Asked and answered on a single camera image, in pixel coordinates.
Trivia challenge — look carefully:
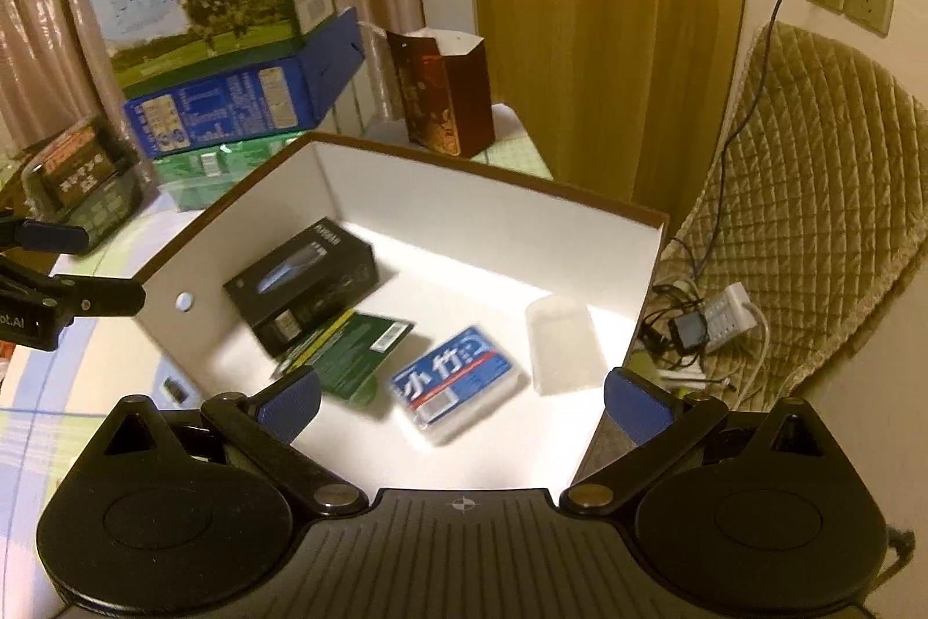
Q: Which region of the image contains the translucent plastic case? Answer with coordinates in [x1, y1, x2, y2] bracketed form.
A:
[525, 295, 607, 396]

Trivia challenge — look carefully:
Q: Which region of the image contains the checkered tablecloth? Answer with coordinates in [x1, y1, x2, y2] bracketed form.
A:
[2, 104, 552, 617]

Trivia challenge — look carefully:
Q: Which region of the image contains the black electronics box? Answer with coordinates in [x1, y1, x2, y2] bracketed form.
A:
[223, 218, 379, 357]

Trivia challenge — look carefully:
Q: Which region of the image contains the blue milk carton box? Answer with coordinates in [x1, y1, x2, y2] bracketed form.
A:
[124, 8, 365, 158]

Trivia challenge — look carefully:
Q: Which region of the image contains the dark green snack pack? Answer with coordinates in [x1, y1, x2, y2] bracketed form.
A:
[20, 116, 143, 255]

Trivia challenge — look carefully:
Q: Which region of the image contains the white power strip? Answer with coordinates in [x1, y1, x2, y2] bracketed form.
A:
[703, 281, 756, 353]

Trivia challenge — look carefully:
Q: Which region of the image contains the dark charger cable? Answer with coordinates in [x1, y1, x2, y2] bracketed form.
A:
[670, 0, 829, 302]

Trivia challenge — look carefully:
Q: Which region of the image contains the quilted beige cushion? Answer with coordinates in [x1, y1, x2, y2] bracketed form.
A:
[656, 22, 926, 410]

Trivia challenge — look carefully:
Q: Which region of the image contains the green card package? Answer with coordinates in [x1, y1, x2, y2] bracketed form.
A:
[272, 309, 415, 407]

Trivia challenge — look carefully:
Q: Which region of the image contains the dark red gift bag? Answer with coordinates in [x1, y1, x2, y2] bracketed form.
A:
[385, 28, 495, 158]

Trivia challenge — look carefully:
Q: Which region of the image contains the green shrink-wrapped drink pack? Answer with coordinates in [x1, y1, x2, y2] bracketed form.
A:
[153, 132, 302, 211]

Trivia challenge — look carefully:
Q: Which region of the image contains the black power adapter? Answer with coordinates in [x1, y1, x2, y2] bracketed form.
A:
[669, 311, 708, 355]

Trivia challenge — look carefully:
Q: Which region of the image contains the blue white tissue pack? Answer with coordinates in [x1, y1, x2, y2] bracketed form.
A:
[389, 325, 528, 446]

